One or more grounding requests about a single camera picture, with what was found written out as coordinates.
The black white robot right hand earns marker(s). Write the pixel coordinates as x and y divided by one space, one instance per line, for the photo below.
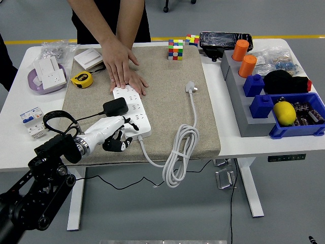
312 240

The person's right hand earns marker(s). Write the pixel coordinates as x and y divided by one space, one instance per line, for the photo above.
118 63

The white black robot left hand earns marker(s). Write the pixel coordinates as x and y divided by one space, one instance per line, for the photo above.
101 130

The person's left hand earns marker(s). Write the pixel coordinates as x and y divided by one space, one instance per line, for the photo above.
139 84

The white power strip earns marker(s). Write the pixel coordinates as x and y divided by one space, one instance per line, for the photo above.
137 109

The black plug adapter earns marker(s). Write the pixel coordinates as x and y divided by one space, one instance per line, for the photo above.
115 106

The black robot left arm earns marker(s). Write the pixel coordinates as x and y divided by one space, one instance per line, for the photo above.
35 195

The person's right forearm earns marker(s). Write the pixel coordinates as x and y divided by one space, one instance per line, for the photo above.
94 17

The person's left forearm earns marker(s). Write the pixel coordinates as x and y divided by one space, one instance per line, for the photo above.
130 20

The grey-brown mat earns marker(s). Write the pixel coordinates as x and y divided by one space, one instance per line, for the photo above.
165 114

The person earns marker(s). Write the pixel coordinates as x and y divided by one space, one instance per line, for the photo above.
6 66
86 33

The large rubik's cube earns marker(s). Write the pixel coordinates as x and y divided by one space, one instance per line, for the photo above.
175 49

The clear bag of screws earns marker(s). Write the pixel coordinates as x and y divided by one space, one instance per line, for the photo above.
56 49

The white socket panel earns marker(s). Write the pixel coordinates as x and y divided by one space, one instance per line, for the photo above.
53 78

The small rubik's cube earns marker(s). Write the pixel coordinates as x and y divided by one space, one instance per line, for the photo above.
192 40

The white blue circuit breaker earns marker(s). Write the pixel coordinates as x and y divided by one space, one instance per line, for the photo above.
33 120

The black office chair base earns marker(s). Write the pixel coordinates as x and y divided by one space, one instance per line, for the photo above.
165 9

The purple dish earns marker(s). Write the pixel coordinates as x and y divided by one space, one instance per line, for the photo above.
34 86

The black table control panel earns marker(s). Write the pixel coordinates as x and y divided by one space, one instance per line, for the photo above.
287 158

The white table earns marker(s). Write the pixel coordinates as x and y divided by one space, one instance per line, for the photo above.
223 101

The black wrapped box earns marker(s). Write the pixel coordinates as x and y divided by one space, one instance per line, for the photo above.
218 40

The orange cylinder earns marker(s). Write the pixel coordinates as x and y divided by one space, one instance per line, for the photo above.
240 50
247 66

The large metal clamp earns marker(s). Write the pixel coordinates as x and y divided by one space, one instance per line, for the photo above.
224 178

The blue plastic bin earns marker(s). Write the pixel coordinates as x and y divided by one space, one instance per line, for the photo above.
297 132

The small metal clamp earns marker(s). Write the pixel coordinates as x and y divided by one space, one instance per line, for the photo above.
222 162

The blue block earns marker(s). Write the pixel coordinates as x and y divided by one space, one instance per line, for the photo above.
254 86
261 108

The grey stepped block holder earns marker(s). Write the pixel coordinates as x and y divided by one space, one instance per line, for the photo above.
256 128

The clear bag of small parts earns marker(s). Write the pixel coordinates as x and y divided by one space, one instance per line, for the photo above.
262 63

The dark capacitors pile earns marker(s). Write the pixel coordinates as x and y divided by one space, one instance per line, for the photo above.
308 113

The yellow lemon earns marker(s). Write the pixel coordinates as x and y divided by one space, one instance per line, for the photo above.
284 113

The black pouch with red tip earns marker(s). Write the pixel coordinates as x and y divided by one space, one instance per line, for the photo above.
284 82

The clear bag of blue resistors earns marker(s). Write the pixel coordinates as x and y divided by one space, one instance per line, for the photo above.
285 64

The white double wall switch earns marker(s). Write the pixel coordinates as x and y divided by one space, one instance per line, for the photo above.
87 57

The white switch panel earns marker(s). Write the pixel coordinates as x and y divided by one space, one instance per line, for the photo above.
45 64

